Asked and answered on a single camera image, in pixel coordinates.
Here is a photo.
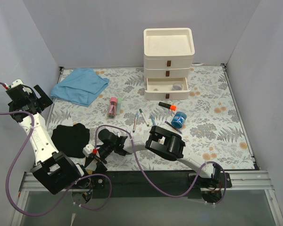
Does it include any white drawer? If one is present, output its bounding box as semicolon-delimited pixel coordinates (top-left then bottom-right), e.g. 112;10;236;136
144;78;190;101

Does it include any clear purple small jar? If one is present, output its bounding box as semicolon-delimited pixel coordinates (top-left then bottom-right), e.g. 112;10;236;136
172;83;183;91

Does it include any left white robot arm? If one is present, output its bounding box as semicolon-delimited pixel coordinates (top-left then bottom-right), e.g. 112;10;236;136
6;79;91;194

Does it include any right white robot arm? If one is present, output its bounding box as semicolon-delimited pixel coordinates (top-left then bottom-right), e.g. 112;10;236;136
83;126;222;187

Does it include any black cloth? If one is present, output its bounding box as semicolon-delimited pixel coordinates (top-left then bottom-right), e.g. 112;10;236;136
51;123;90;158

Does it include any purple slim marker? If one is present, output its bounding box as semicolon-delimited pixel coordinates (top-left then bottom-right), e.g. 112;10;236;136
132;112;139;133

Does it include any blue cloth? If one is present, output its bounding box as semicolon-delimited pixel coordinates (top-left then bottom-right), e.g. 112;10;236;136
50;68;109;107

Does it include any pink-capped clear tube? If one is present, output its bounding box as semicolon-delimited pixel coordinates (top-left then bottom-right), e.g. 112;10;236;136
108;97;117;118

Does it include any green-capped white marker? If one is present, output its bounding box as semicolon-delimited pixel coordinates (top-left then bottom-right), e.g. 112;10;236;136
139;109;150;127

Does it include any light green eraser stick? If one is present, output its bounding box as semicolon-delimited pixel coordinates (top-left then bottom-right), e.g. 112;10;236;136
116;97;122;115

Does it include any blue marker pen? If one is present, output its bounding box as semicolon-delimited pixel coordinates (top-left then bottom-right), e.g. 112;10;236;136
150;115;156;126

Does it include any purple pen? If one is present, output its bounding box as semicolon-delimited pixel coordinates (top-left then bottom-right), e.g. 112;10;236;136
165;121;182;134

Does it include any black orange highlighter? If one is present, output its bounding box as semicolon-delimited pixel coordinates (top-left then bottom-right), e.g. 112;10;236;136
158;102;177;111

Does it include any blue round jar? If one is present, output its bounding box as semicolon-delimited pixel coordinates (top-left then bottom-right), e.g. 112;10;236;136
171;112;187;129

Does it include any floral table mat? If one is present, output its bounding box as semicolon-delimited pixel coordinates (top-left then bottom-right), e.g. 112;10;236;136
47;66;254;170

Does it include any white three-drawer organizer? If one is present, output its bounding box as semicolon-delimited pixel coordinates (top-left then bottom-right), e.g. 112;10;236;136
143;28;195;86

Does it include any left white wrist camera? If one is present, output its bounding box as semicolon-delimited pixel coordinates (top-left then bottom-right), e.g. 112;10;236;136
5;79;25;91

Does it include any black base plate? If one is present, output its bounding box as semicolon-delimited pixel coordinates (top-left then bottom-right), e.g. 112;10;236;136
63;171;233;200

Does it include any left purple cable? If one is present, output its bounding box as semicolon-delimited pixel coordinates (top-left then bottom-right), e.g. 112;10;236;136
0;81;113;216

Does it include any purple cable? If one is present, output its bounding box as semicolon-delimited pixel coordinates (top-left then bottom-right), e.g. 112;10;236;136
0;81;113;216
94;125;227;206

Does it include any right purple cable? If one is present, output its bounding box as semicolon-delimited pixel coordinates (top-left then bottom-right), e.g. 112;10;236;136
94;125;227;206

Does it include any aluminium front rail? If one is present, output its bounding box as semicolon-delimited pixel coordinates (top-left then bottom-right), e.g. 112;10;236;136
11;171;283;226

